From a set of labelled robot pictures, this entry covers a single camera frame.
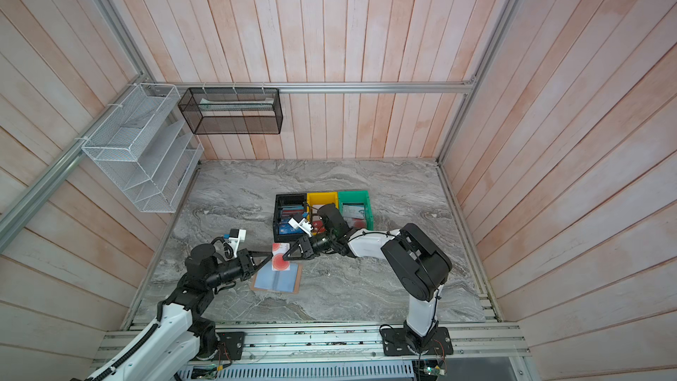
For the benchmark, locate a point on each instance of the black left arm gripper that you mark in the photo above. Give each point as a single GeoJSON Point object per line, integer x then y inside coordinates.
{"type": "Point", "coordinates": [248, 264]}

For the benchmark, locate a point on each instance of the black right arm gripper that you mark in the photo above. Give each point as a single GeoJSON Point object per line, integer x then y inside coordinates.
{"type": "Point", "coordinates": [289, 257]}

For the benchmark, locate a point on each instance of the white card red circles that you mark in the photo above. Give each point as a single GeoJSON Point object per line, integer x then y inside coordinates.
{"type": "Point", "coordinates": [279, 263]}

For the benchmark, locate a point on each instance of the tan leather card holder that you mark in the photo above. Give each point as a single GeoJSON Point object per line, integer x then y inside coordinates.
{"type": "Point", "coordinates": [287, 282]}

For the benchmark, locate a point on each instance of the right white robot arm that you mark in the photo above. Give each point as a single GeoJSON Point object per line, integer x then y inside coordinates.
{"type": "Point", "coordinates": [419, 263]}

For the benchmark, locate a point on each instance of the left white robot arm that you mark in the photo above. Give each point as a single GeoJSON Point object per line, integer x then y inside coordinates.
{"type": "Point", "coordinates": [179, 333]}

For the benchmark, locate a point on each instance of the black plastic bin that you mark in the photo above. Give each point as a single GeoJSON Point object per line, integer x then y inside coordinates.
{"type": "Point", "coordinates": [286, 206]}

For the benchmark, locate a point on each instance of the yellow plastic bin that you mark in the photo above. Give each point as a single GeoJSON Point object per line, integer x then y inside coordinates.
{"type": "Point", "coordinates": [314, 201]}

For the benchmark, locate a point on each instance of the green plastic bin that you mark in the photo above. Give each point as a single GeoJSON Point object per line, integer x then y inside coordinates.
{"type": "Point", "coordinates": [355, 208]}

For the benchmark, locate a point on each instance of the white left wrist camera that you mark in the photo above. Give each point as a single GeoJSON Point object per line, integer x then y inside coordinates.
{"type": "Point", "coordinates": [231, 242]}

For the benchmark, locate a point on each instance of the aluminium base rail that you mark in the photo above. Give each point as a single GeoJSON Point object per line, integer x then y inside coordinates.
{"type": "Point", "coordinates": [252, 345]}

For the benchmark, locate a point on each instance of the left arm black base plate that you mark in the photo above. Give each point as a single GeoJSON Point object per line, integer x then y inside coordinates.
{"type": "Point", "coordinates": [226, 346]}

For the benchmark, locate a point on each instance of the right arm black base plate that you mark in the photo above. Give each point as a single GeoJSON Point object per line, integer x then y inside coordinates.
{"type": "Point", "coordinates": [405, 342]}

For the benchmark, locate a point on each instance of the black mesh wall basket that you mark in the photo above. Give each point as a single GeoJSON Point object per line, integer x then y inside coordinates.
{"type": "Point", "coordinates": [232, 110]}

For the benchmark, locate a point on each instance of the white wire mesh shelf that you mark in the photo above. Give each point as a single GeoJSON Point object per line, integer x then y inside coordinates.
{"type": "Point", "coordinates": [146, 151]}

